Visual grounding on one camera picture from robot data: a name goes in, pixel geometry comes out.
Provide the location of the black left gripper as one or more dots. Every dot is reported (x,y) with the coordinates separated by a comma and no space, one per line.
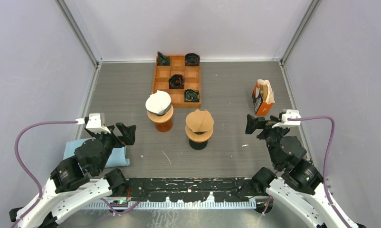
(128,138)

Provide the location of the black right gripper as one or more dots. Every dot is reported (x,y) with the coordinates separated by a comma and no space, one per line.
(259,122)

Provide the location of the orange coffee filter box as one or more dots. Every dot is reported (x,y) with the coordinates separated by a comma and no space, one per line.
(263,97)

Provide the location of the wooden ring dripper stand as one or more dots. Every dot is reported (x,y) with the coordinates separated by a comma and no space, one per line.
(161,119)

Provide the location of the white paper coffee filter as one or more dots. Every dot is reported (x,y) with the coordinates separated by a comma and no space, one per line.
(158,101)

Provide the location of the orange glass carafe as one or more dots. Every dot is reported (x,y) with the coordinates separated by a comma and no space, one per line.
(164,127)

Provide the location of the brown paper coffee filter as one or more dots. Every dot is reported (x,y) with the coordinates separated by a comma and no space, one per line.
(199,121)

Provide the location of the wooden ring holder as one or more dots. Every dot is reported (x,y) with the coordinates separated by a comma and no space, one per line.
(199,138)

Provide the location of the red black carafe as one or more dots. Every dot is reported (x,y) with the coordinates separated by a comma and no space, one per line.
(198,145)

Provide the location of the clear grey ribbed dripper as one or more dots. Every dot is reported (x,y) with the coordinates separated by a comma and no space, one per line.
(161,113)

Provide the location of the blue ribbed dripper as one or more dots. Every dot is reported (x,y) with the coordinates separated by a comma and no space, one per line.
(199,132)

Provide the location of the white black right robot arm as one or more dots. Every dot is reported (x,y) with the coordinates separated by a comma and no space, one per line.
(295,181)

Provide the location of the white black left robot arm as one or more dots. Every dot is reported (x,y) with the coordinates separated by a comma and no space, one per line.
(61,196)

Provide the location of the black dripper middle compartment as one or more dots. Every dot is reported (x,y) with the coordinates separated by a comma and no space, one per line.
(176,81)

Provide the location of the black dripper top-left compartment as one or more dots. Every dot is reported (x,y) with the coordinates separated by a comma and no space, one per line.
(163,60)

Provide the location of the black dripper top-right compartment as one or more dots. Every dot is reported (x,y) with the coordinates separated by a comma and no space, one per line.
(192,59)

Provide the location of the light blue folded cloth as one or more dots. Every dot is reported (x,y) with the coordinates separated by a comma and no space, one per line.
(117,158)

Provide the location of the orange compartment tray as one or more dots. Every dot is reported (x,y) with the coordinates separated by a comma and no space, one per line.
(192,76)

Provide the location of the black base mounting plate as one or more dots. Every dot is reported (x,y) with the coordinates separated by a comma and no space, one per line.
(229,189)

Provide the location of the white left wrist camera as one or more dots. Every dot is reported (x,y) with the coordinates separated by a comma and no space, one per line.
(98,120)

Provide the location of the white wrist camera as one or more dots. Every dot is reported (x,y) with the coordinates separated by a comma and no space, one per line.
(98,120)
(288,118)

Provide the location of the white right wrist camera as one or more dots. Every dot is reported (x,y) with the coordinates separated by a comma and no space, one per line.
(288,118)

